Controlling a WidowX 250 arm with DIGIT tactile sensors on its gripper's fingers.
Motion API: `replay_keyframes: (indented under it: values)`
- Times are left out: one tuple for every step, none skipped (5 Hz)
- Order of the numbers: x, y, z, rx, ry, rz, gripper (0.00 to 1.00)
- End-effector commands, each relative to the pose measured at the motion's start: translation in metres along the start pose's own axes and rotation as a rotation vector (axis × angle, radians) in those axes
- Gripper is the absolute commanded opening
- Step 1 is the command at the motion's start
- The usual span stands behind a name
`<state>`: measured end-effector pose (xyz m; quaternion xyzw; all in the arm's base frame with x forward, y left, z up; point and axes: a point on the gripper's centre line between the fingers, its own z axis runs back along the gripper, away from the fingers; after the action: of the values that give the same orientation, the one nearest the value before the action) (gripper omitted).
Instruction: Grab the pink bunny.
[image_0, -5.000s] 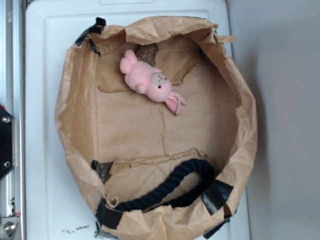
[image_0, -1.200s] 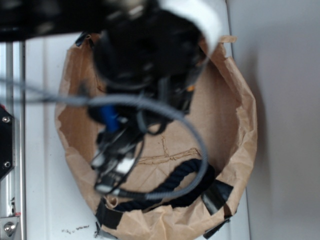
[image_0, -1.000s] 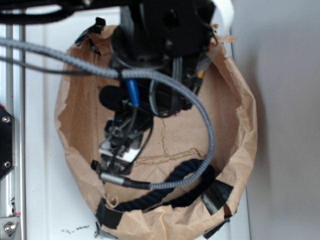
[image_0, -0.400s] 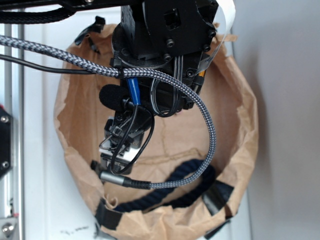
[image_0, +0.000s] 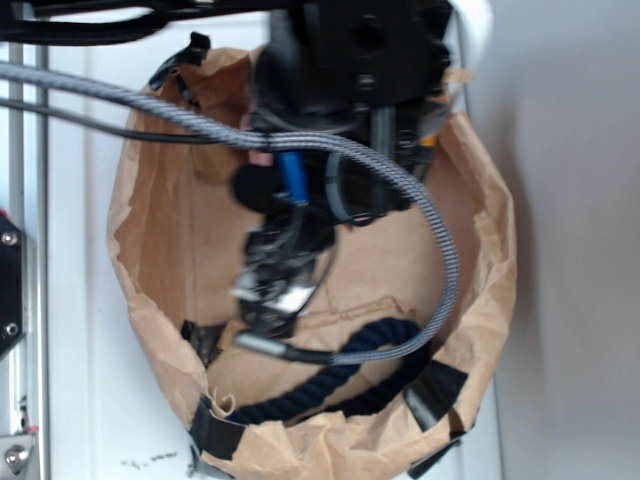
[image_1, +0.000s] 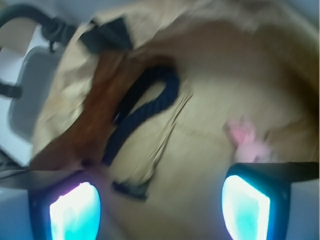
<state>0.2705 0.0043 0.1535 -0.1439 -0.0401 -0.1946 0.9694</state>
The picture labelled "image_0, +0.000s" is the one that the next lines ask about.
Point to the black tape front left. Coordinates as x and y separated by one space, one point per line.
218 437

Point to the black tape front right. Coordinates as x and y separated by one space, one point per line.
433 393

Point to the aluminium frame rail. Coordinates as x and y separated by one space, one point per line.
25 445

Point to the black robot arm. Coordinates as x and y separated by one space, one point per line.
376 72

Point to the black octagonal mount plate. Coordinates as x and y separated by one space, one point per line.
11 301

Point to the black tape back corner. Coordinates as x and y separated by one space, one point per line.
193 54

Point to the black tape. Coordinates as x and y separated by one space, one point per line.
433 393
218 437

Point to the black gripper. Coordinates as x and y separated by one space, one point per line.
336 235

